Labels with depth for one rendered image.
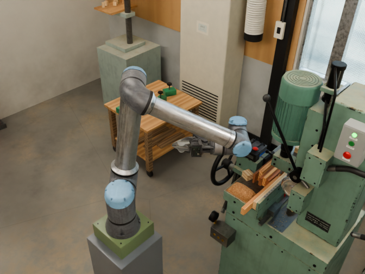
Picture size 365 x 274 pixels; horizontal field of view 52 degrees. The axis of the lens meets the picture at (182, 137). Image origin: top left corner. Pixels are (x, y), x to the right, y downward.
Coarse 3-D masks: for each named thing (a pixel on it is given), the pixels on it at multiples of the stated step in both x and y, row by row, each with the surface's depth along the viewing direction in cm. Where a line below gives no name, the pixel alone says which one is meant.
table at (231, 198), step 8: (280, 144) 226; (240, 168) 212; (248, 184) 197; (256, 184) 197; (224, 192) 194; (256, 192) 192; (280, 192) 196; (232, 200) 192; (240, 200) 188; (272, 200) 191; (240, 208) 190; (264, 208) 187; (256, 216) 184
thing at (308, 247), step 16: (256, 224) 194; (272, 224) 189; (288, 224) 189; (272, 240) 191; (288, 240) 182; (304, 240) 181; (320, 240) 181; (304, 256) 179; (320, 256) 174; (336, 256) 182; (320, 272) 176
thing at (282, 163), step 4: (276, 152) 192; (276, 156) 190; (280, 156) 190; (292, 156) 190; (272, 160) 193; (276, 160) 190; (280, 160) 189; (284, 160) 187; (288, 160) 187; (272, 164) 194; (276, 164) 192; (280, 164) 190; (284, 164) 188; (288, 164) 186; (280, 168) 191; (284, 168) 189; (292, 168) 185
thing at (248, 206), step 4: (284, 172) 199; (276, 176) 197; (272, 180) 194; (268, 184) 192; (264, 188) 189; (260, 192) 187; (256, 196) 185; (252, 200) 183; (248, 204) 180; (252, 204) 182; (244, 208) 178; (248, 208) 181; (244, 212) 179
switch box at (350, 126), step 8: (352, 120) 143; (344, 128) 141; (352, 128) 139; (360, 128) 138; (344, 136) 143; (352, 136) 141; (360, 136) 138; (344, 144) 144; (360, 144) 140; (336, 152) 148; (352, 152) 143; (360, 152) 141; (344, 160) 147; (352, 160) 145; (360, 160) 143
